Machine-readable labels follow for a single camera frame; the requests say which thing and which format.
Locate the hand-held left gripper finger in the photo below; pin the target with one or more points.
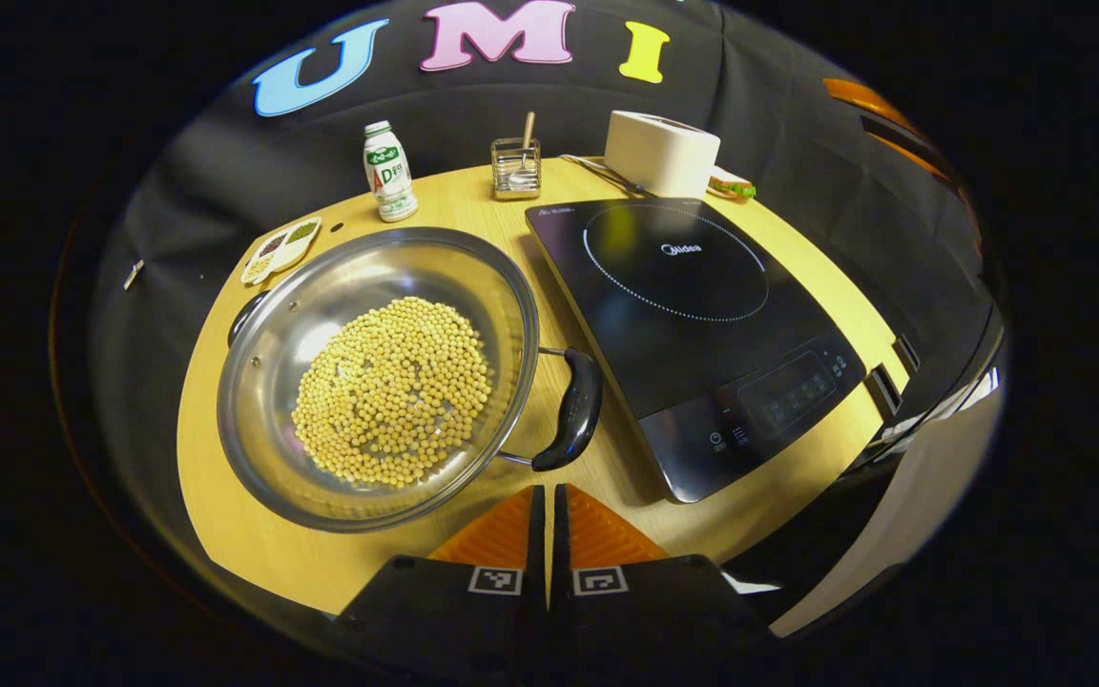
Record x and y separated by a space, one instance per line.
561 544
538 544

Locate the silver metal clip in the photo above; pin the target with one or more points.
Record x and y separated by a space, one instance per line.
133 275

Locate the stainless steel pot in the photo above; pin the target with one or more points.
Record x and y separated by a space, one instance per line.
263 401

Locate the white drink bottle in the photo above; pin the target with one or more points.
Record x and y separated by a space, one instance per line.
389 181

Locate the pile of yellow soybeans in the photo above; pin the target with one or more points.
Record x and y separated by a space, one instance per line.
387 391

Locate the white toaster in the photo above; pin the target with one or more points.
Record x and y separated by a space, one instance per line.
659 153

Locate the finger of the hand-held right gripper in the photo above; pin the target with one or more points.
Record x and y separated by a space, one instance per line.
907 155
860 95

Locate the sandwich with lettuce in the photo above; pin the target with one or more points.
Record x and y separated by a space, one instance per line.
731 184

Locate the black induction cooktop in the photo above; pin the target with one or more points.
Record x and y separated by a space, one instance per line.
683 363

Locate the white divided sauce dish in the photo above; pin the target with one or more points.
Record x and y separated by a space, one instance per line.
282 250

